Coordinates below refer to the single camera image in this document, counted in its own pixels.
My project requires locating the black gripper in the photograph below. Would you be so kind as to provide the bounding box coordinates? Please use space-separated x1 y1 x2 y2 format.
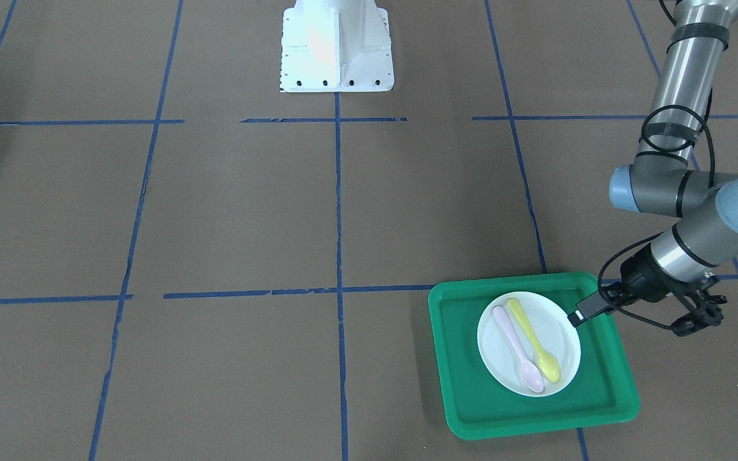
567 247 673 328

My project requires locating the yellow plastic spoon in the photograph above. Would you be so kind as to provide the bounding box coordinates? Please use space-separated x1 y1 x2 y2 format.
507 298 561 383

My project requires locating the white round plate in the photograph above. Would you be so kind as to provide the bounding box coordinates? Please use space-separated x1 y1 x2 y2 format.
475 291 582 398

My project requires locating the pink plastic spoon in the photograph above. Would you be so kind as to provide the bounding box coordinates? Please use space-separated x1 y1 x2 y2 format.
492 305 545 394

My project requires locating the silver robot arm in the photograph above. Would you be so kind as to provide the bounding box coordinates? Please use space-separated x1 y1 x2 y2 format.
568 1 738 337

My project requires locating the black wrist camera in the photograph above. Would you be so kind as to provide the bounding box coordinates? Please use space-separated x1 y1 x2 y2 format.
671 275 728 337

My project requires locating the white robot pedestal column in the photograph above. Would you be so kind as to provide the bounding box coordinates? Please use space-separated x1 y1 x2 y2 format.
279 1 395 93

